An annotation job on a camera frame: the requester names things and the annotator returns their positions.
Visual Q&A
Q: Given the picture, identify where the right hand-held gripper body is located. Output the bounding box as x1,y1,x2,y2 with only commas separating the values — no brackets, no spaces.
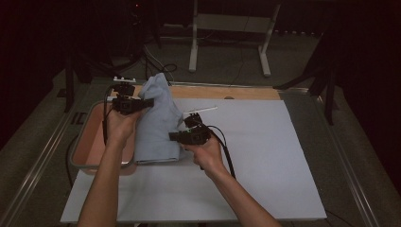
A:
181,106,218,146

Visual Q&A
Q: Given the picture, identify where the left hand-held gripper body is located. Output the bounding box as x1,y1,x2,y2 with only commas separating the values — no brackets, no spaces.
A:
112,76,141,116

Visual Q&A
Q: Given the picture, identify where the light blue tank top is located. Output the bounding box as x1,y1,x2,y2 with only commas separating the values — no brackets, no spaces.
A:
133,73,185,165

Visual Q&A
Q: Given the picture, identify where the pink basin with grey rim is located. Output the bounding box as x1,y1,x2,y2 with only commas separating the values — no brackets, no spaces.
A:
69,99,138,176

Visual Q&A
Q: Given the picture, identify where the person's right hand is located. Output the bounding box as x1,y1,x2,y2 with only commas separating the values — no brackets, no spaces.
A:
183,138,226,178

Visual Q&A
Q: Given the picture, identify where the person's left hand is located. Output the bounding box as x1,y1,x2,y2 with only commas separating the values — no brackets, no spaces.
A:
105,108,143,149

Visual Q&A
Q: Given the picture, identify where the dark metal stand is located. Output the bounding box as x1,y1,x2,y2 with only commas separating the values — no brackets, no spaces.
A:
62,53,131,114
273,31,339,127

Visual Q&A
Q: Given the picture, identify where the white table sheet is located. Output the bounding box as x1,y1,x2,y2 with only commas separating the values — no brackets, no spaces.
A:
60,96,328,224

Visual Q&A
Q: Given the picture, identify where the left hand-held gripper cable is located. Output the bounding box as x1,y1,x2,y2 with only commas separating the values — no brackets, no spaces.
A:
102,86,116,146

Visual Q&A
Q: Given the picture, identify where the hand-held gripper cable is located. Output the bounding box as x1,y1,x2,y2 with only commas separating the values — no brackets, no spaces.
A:
102,86,116,146
206,125,236,179

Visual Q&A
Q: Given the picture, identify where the right hand-held gripper cable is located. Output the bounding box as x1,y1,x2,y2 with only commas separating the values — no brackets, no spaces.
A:
206,125,236,179

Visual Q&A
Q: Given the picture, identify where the bundle of floor cables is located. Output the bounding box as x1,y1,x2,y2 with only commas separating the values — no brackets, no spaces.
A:
143,44,178,87

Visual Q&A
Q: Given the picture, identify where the black floor cable loop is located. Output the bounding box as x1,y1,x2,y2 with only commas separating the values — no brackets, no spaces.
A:
64,134,79,187

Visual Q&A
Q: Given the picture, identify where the metal floor rail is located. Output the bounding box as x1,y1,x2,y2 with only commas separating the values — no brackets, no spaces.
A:
315,94,379,227
0,103,79,227

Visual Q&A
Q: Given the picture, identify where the white metal stand frame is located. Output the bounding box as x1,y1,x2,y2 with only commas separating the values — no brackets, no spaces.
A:
188,0,282,79

